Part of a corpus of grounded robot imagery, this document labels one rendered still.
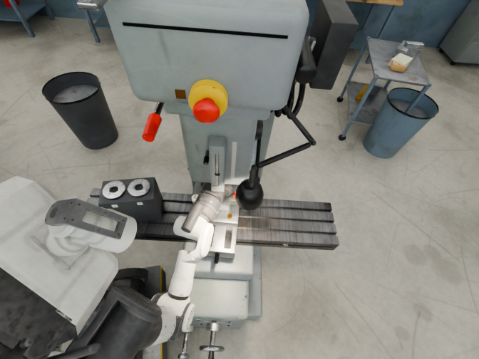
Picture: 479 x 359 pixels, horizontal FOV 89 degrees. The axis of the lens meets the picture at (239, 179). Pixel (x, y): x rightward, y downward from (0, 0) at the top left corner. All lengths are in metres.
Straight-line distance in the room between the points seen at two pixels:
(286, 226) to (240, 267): 0.29
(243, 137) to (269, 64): 0.30
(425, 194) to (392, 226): 0.62
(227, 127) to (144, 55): 0.29
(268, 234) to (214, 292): 0.38
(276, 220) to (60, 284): 0.95
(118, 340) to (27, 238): 0.24
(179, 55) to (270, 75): 0.13
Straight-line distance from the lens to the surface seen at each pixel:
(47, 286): 0.50
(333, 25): 0.84
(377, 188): 2.88
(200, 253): 0.80
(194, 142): 0.67
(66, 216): 0.40
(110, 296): 0.58
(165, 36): 0.38
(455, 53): 5.76
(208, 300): 1.30
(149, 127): 0.44
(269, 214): 1.24
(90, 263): 0.54
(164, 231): 1.21
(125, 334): 0.58
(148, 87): 0.42
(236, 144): 0.66
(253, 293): 1.84
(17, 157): 3.34
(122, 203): 1.12
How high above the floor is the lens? 2.00
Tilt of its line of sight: 54 degrees down
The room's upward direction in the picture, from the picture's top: 6 degrees clockwise
